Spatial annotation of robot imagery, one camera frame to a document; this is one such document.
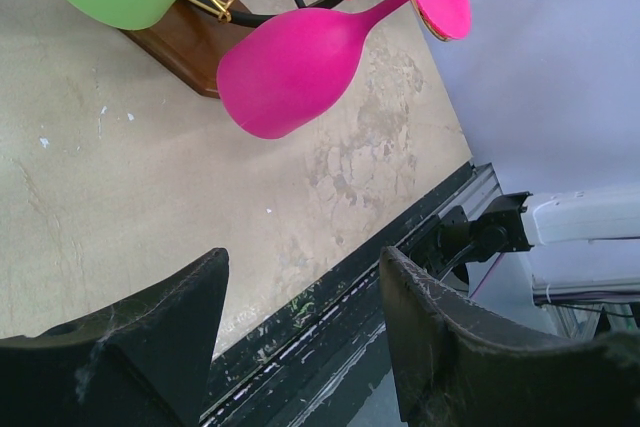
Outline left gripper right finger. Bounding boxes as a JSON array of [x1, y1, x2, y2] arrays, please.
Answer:
[[379, 247, 639, 426]]

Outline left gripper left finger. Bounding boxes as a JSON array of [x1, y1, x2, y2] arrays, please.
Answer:
[[1, 248, 229, 426]]

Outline pink wine glass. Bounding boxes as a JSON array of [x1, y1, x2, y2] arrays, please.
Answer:
[[216, 0, 472, 139]]

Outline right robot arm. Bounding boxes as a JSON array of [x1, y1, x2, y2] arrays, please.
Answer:
[[425, 184, 639, 279]]

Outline gold and black glass rack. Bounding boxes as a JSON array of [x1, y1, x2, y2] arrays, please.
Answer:
[[123, 0, 345, 98]]

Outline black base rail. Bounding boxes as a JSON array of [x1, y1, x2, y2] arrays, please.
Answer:
[[200, 163, 499, 426]]

